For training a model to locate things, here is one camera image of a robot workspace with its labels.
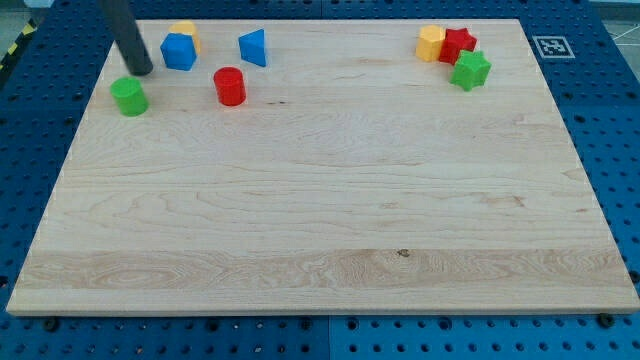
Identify yellow hexagon block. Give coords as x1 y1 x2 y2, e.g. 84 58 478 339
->
415 25 446 62

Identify wooden board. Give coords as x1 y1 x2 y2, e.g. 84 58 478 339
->
7 19 639 316

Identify blue triangle block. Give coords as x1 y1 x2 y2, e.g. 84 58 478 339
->
238 29 267 67

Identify green cylinder block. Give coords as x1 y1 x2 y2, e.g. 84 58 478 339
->
110 77 149 117

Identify white fiducial marker tag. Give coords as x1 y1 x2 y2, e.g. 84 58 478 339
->
532 35 575 60

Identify blue cube block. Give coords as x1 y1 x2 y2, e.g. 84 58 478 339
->
160 33 197 71

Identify red cylinder block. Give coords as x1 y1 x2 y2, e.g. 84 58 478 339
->
213 67 246 106

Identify yellow rounded block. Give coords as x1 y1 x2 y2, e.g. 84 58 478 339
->
169 20 201 55

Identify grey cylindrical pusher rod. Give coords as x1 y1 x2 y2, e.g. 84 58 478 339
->
98 0 153 76

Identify red star block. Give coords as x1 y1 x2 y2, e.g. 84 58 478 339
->
438 28 477 65

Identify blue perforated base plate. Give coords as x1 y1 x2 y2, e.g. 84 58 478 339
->
1 1 639 359

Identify green star block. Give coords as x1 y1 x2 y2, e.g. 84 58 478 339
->
449 50 492 91

